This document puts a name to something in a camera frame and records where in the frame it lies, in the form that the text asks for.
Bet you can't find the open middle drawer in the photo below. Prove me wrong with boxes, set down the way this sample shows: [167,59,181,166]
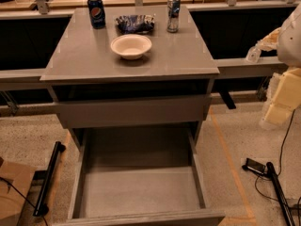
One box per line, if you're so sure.
[55,125,225,226]

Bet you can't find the closed top drawer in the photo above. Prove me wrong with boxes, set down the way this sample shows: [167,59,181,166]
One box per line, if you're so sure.
[56,95,211,128]

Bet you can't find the cardboard box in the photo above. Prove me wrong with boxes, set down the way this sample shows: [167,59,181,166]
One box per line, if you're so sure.
[0,158,36,226]

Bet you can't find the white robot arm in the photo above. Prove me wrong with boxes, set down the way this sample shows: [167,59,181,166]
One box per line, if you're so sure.
[260,4,301,130]

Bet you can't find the silver redbull can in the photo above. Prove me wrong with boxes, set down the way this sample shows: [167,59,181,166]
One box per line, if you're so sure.
[166,0,181,33]

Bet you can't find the black device on floor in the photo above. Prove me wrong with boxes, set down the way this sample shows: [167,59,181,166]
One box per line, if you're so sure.
[242,158,266,175]

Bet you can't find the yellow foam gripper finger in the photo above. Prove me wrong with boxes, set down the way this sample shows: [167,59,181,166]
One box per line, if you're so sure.
[260,68,301,130]

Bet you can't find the grey drawer cabinet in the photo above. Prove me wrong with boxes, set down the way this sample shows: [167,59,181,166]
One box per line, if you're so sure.
[40,5,221,226]

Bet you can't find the black cable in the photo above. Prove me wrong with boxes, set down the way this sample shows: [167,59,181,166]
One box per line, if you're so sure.
[254,108,301,202]

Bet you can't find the clear sanitizer bottle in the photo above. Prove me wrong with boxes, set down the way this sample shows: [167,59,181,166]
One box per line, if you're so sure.
[246,43,261,63]

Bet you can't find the blue chip bag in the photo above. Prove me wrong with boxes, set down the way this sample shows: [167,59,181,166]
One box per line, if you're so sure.
[115,15,155,34]

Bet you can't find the blue pepsi can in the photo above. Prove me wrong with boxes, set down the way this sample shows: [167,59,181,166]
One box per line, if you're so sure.
[87,0,105,29]

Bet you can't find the white paper bowl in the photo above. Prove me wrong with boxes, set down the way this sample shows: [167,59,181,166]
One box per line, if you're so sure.
[110,34,152,60]

